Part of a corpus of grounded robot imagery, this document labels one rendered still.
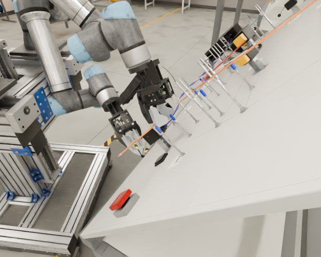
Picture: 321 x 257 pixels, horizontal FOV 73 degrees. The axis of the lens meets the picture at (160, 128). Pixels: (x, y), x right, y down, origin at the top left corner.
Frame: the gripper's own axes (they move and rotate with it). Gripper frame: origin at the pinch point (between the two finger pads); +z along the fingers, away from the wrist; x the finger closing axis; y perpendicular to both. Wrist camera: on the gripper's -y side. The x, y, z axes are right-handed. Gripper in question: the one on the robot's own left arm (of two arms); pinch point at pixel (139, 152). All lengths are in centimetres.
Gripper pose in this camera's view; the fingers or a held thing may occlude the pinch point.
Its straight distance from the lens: 77.7
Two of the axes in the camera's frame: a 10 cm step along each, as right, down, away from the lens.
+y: 0.2, -2.1, -9.8
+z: 5.1, 8.4, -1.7
